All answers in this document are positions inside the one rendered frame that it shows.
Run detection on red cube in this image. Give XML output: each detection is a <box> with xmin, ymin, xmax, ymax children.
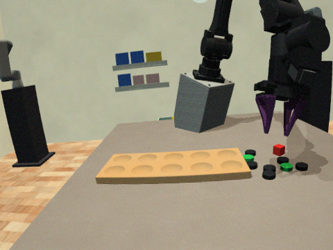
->
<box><xmin>273</xmin><ymin>144</ymin><xmax>285</xmax><ymax>156</ymax></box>

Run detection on green disc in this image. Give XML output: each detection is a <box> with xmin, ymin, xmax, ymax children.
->
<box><xmin>280</xmin><ymin>162</ymin><xmax>293</xmax><ymax>172</ymax></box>
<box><xmin>243</xmin><ymin>154</ymin><xmax>254</xmax><ymax>162</ymax></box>

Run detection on wooden tray with round pockets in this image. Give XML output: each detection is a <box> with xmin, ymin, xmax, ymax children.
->
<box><xmin>95</xmin><ymin>148</ymin><xmax>251</xmax><ymax>184</ymax></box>

